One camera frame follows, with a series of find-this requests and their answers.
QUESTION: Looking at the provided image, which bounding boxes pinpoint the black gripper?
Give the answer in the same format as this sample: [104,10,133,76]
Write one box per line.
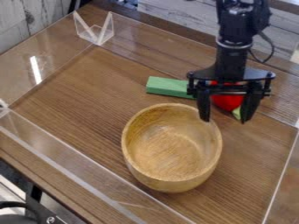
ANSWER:
[187,44,277,123]

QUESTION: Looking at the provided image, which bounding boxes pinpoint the red plush strawberry toy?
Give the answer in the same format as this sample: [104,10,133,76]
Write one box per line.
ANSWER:
[210,80,249,121]

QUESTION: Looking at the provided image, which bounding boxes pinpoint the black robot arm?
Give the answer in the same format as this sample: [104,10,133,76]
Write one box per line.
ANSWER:
[187,0,277,123]

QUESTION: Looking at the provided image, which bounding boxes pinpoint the green rectangular block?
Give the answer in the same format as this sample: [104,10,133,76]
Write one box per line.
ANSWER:
[146,76,193,99]

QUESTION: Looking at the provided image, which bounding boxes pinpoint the wooden bowl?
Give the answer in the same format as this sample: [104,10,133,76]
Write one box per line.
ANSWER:
[122,103,223,193]

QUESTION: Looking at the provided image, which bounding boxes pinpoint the clear acrylic tray walls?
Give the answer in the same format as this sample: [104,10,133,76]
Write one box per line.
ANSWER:
[0,7,299,224]

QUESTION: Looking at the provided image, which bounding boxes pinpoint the black cable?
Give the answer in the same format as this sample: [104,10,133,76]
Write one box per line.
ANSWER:
[0,199,34,224]

